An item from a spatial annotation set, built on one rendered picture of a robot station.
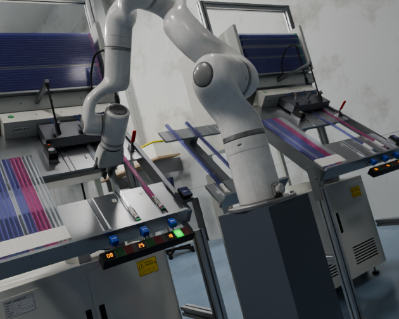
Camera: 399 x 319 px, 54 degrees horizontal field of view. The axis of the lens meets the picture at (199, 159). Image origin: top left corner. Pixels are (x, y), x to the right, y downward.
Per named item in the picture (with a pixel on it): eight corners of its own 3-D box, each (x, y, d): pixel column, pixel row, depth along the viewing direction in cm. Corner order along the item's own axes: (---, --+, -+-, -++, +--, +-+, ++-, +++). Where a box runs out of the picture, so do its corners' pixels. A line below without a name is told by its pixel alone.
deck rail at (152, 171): (189, 221, 149) (192, 209, 145) (185, 223, 148) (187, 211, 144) (115, 129, 195) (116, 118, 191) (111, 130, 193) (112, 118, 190)
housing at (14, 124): (114, 135, 191) (116, 110, 184) (6, 152, 165) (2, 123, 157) (108, 127, 197) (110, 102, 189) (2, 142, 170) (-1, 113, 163)
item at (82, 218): (184, 216, 147) (186, 209, 145) (-10, 274, 111) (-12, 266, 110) (161, 186, 159) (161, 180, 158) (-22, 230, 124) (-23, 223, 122)
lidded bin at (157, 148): (175, 154, 620) (171, 138, 622) (156, 157, 593) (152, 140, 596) (158, 161, 653) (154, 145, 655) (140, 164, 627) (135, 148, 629)
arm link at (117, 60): (85, 43, 125) (82, 137, 130) (133, 49, 132) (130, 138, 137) (82, 45, 134) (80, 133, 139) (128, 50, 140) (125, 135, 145)
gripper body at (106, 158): (121, 133, 148) (117, 155, 156) (95, 137, 143) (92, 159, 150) (128, 147, 144) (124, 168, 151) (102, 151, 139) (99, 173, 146)
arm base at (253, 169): (310, 192, 106) (291, 126, 107) (268, 206, 93) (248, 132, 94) (257, 202, 120) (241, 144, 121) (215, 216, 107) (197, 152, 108)
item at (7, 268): (185, 223, 148) (188, 209, 144) (-8, 283, 112) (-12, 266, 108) (183, 221, 148) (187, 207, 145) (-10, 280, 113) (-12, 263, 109)
